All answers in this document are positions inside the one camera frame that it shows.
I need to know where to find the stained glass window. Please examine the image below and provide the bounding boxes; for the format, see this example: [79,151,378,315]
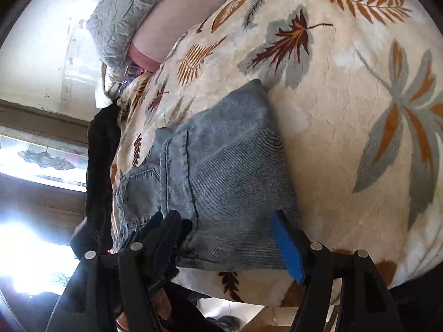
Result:
[0,126,89,189]

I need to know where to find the wooden window frame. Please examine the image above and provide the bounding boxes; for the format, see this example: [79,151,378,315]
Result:
[0,98,91,146]

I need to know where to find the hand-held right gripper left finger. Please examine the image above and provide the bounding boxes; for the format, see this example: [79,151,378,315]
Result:
[45,210,193,332]

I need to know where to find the blue denim pants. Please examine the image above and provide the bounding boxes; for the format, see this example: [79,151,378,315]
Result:
[112,79,302,271]

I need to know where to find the white pillow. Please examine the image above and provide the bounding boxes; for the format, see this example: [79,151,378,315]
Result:
[94,60,122,108]

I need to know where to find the leaf print blanket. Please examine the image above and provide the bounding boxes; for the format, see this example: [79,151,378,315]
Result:
[109,0,443,308]

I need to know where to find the pink sofa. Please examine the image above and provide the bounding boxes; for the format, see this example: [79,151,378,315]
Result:
[129,0,244,70]

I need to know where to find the person's left hand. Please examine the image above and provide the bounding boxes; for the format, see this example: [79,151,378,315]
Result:
[152,284,172,321]

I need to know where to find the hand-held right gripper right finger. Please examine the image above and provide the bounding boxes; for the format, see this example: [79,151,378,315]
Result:
[271,210,404,332]

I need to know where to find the grey quilted blanket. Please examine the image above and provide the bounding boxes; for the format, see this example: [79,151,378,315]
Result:
[86,0,203,68]

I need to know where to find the colourful packet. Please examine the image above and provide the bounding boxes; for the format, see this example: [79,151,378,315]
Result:
[119,60,148,89]

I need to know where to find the large black cloth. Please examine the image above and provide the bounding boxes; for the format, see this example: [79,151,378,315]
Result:
[70,103,122,260]

